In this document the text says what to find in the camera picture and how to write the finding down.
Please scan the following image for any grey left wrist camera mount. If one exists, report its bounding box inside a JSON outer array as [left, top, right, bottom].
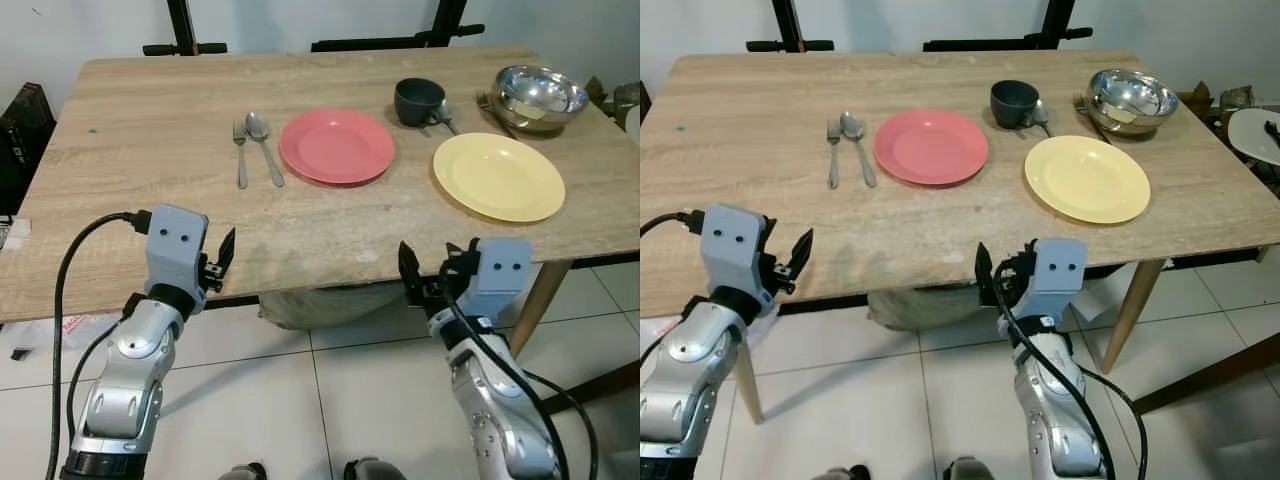
[[700, 204, 776, 296], [145, 205, 209, 291]]

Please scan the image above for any grey sack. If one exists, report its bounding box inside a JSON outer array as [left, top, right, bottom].
[[258, 283, 403, 332], [865, 285, 1001, 332]]

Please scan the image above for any black metal stand base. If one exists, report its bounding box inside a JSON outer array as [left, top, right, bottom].
[[923, 0, 1094, 54], [143, 0, 228, 57], [312, 0, 487, 54], [745, 0, 836, 54]]

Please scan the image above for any white plastic bag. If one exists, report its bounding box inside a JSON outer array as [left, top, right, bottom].
[[0, 313, 127, 353]]

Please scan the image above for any large steel spoon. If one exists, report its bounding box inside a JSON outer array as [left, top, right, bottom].
[[840, 111, 878, 189], [245, 112, 286, 189]]

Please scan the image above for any pink plate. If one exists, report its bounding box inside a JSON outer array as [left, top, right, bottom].
[[873, 108, 990, 187], [279, 108, 397, 186]]

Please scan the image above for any black case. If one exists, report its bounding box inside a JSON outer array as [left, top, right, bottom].
[[0, 82, 57, 217]]

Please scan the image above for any yellow plate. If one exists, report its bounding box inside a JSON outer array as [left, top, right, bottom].
[[1024, 135, 1152, 225], [432, 132, 567, 224]]

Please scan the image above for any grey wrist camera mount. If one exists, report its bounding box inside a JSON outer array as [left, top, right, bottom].
[[465, 238, 534, 321], [1030, 238, 1088, 326], [700, 204, 776, 296], [145, 205, 209, 291]]

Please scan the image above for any dark cup with handle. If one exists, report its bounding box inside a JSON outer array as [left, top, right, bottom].
[[990, 80, 1041, 129], [394, 78, 448, 128]]

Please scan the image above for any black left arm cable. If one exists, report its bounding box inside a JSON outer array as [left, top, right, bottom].
[[640, 210, 707, 241], [45, 210, 153, 480]]

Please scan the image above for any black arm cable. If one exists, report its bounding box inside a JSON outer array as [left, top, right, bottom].
[[995, 288, 1149, 480], [640, 210, 707, 241], [440, 288, 601, 480], [45, 210, 153, 480]]

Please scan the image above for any wooden table leg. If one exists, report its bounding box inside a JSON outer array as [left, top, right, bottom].
[[734, 340, 767, 427], [1100, 258, 1169, 377], [510, 260, 574, 357]]

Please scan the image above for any steel fork with long tines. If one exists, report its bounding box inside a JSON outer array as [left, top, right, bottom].
[[475, 90, 519, 139], [1072, 94, 1113, 144]]

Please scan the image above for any white round stool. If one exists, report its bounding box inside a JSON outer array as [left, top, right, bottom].
[[1228, 107, 1280, 167]]

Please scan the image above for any shiny steel bowl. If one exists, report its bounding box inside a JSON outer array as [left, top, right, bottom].
[[491, 65, 590, 134], [1086, 68, 1180, 137]]

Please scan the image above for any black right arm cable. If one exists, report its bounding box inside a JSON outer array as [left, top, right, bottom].
[[440, 288, 601, 480], [995, 288, 1149, 480]]

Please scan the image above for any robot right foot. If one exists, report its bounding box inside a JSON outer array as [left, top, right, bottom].
[[345, 458, 406, 480], [945, 457, 1001, 480]]

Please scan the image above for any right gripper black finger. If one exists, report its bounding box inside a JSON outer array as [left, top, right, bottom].
[[398, 241, 426, 298], [975, 243, 1001, 298]]

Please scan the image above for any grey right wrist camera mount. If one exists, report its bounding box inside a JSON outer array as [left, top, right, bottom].
[[465, 238, 534, 321], [1030, 238, 1088, 326]]

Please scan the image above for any dark wooden bar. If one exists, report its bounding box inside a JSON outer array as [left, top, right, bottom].
[[540, 360, 641, 417], [1135, 330, 1280, 417]]

